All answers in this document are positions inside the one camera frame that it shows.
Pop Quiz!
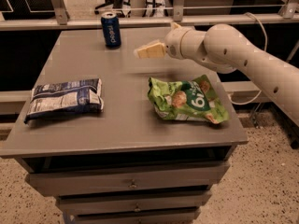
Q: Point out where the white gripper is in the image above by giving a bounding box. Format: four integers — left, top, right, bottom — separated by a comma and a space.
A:
134, 22, 192, 60

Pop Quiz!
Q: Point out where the blue pepsi can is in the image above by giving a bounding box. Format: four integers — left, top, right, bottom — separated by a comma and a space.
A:
101, 12, 121, 49

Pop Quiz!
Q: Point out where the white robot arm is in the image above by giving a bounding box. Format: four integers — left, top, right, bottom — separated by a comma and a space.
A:
135, 23, 299, 125

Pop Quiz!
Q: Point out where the green chip bag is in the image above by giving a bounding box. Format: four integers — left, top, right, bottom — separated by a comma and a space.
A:
148, 75, 229, 124

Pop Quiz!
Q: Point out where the blue chip bag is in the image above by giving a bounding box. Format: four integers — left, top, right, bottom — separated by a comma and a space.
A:
24, 78, 104, 123

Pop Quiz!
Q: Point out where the grey metal railing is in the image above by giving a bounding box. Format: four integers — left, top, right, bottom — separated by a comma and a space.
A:
0, 0, 299, 31

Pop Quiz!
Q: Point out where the bottom grey drawer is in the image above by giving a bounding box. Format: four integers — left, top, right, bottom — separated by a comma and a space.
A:
69, 207, 200, 224

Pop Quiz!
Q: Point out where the grey drawer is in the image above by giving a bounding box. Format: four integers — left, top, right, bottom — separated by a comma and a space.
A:
26, 161, 230, 196
69, 207, 200, 224
57, 190, 211, 215

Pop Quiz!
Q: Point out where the top grey drawer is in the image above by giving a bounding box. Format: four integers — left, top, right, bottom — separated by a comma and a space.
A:
26, 161, 230, 196

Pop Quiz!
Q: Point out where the middle grey drawer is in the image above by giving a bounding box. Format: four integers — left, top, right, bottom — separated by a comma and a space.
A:
57, 190, 211, 215

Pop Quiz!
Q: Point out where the white cable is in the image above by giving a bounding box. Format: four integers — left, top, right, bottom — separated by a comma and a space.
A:
230, 11, 269, 106

